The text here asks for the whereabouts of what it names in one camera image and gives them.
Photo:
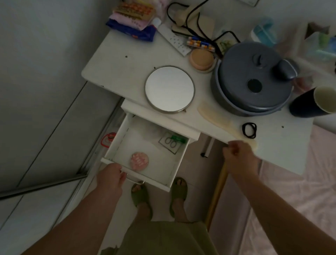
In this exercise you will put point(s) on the person's left hand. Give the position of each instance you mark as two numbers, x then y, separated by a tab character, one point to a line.
110	181

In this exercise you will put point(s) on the person's right hand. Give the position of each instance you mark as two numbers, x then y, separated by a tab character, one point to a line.
241	160

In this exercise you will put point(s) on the white drawer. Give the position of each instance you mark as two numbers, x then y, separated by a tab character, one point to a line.
157	168

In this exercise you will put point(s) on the beige comb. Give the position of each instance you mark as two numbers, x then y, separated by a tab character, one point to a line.
215	118

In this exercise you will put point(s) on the round metal-rimmed mirror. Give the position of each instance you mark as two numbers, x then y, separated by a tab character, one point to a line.
169	89

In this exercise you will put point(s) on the person's right forearm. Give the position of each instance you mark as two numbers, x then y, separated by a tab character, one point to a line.
283	218

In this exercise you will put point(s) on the person's left forearm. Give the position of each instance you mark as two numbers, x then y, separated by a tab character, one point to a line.
73	226

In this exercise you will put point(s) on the white bedside table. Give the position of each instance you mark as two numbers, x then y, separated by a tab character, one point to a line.
126	71

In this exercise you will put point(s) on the white rod black tip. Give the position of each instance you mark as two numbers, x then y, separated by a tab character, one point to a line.
208	148

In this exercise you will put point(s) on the pink round box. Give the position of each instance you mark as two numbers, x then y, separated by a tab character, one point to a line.
139	160

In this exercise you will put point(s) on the pink mattress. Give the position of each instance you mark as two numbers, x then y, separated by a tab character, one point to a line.
302	163

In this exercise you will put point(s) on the green scissors package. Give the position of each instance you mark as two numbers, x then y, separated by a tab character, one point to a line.
178	139

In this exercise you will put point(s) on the green shorts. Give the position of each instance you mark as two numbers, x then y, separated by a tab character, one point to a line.
168	239

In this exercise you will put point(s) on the dark cup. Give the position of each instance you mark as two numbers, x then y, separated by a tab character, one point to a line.
304	105

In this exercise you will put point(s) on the grey rice cooker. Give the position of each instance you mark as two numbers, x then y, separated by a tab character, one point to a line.
241	71

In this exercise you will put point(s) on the peach round compact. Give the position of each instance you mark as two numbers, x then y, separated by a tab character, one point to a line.
201	60

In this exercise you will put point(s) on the white wardrobe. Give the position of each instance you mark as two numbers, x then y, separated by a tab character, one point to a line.
39	92

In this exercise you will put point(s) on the green patterned sachet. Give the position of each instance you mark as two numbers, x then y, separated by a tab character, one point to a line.
226	46

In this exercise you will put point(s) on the pill blister pack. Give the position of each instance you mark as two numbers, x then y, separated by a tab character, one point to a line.
200	44

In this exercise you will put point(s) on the white power strip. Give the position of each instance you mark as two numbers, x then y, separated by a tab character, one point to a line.
176	40

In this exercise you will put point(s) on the beige device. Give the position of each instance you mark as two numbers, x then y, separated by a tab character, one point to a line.
207	25

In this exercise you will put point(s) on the clear storage box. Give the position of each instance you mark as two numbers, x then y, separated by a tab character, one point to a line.
320	44

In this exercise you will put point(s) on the blue packet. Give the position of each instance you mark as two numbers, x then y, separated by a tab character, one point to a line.
131	31

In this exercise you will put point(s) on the pink packet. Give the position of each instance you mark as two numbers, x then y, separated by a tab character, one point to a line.
126	21

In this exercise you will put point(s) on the orange patterned packet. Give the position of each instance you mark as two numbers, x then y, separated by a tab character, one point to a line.
134	9

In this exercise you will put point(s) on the wooden bed frame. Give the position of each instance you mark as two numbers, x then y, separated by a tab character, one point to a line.
218	194

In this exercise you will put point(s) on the wall switch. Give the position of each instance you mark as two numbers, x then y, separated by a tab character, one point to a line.
248	2

